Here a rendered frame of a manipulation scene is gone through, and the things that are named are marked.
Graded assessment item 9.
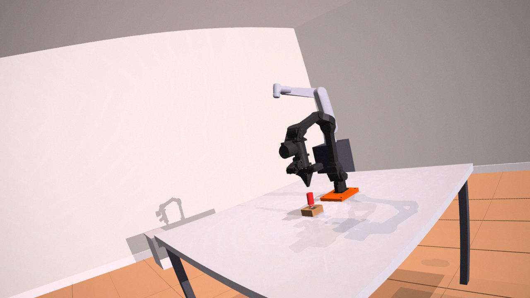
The red cylinder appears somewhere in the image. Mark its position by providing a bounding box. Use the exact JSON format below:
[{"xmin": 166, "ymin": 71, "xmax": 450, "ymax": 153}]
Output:
[{"xmin": 306, "ymin": 192, "xmax": 314, "ymax": 205}]

